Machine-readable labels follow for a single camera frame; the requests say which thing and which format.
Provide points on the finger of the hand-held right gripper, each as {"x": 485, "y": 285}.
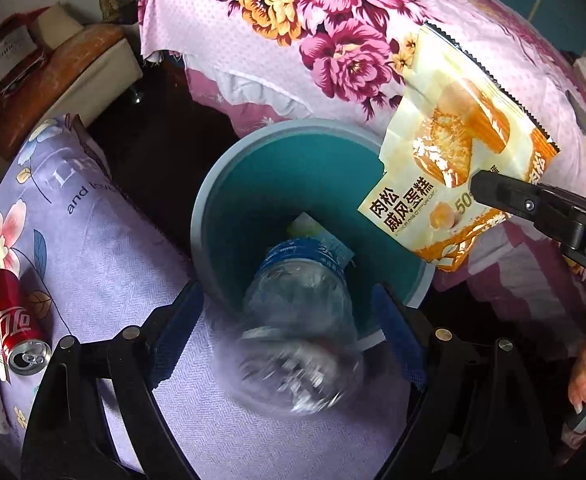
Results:
{"x": 518, "y": 200}

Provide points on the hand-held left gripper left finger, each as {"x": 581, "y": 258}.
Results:
{"x": 178, "y": 332}

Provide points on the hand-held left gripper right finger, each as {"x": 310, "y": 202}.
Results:
{"x": 393, "y": 325}

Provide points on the clear plastic bottle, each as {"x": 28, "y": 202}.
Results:
{"x": 298, "y": 310}

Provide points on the yellow white snack wrapper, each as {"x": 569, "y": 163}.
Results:
{"x": 448, "y": 125}

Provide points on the teal grey waste bin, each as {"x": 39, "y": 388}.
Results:
{"x": 253, "y": 185}

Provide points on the red soda can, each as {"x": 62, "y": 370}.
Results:
{"x": 8, "y": 320}

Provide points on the purple floral cloth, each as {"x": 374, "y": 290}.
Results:
{"x": 98, "y": 260}

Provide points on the pale blue white wrapper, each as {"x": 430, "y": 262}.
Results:
{"x": 313, "y": 232}

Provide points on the white sofa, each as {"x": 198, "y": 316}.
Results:
{"x": 103, "y": 80}

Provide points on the pink floral bedsheet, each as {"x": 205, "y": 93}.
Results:
{"x": 323, "y": 20}

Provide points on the orange seat cushion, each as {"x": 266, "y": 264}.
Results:
{"x": 68, "y": 60}

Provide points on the red gift bag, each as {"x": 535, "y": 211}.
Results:
{"x": 15, "y": 57}

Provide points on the beige pillow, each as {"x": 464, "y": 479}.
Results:
{"x": 55, "y": 22}

